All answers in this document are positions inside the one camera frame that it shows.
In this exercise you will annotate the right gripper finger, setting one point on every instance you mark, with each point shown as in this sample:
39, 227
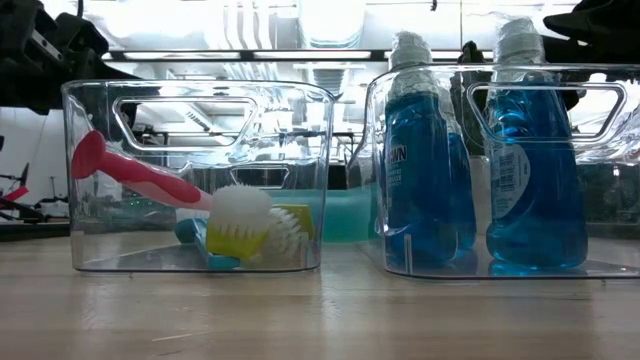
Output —
600, 22

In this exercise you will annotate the red dish brush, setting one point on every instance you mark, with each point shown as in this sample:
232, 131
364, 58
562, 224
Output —
140, 177

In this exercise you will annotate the teal dish brush white head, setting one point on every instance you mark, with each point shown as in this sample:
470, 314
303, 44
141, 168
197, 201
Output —
200, 240

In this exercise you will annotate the lime green dish brush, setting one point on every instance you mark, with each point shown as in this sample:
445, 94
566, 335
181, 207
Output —
235, 245

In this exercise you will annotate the slim yellow dish brush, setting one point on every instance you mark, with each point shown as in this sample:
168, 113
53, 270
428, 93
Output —
300, 216

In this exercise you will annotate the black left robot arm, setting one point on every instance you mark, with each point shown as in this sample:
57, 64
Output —
20, 25

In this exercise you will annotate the red and black stand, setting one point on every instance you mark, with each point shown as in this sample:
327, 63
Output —
15, 194

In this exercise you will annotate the clear plastic bin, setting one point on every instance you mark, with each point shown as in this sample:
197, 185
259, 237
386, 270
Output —
610, 200
90, 225

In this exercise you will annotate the green translucent plastic tray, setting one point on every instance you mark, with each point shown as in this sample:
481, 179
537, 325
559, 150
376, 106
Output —
345, 215

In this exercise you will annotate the black metal table frame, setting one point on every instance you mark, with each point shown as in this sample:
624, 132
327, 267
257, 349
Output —
250, 55

